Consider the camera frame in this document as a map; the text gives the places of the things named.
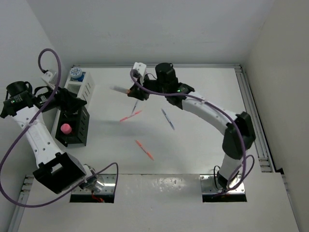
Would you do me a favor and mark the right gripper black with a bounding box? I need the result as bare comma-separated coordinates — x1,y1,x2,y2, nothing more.
128,72,168,100

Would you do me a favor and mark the orange cap grey marker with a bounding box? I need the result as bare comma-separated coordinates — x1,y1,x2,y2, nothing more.
110,86,130,95

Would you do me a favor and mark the pink cap glue bottle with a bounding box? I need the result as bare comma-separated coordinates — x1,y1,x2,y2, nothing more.
60,123,72,135

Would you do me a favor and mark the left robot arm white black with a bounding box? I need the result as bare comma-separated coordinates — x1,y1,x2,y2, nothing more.
0,81,97,194

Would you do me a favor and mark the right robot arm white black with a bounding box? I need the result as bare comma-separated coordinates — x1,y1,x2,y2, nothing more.
127,62,256,192

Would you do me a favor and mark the white slotted organizer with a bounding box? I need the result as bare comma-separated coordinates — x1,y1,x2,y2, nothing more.
65,72,95,108

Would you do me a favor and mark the black slotted organizer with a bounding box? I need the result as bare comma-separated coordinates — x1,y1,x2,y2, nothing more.
55,106,90,147

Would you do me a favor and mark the blue clear pen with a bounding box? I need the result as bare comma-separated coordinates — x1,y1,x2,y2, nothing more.
161,108,175,130

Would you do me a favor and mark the orange clear pen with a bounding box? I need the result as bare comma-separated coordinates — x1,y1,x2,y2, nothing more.
135,140,154,161

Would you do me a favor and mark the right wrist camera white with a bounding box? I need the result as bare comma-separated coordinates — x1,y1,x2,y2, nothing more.
133,62,147,77

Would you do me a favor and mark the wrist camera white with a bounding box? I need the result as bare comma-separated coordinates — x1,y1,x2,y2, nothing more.
41,70,57,89
133,62,147,77

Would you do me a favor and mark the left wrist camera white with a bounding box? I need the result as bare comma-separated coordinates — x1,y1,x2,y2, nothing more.
41,70,57,89

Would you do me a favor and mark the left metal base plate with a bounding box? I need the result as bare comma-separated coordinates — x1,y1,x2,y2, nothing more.
72,174,116,195

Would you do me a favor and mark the metal base plate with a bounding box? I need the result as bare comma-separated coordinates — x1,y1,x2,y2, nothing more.
200,174,245,195
72,174,116,195

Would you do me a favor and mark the black cable at right base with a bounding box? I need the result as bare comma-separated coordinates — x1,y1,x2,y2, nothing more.
213,165,222,190

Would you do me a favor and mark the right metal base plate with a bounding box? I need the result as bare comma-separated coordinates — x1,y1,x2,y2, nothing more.
200,174,245,195

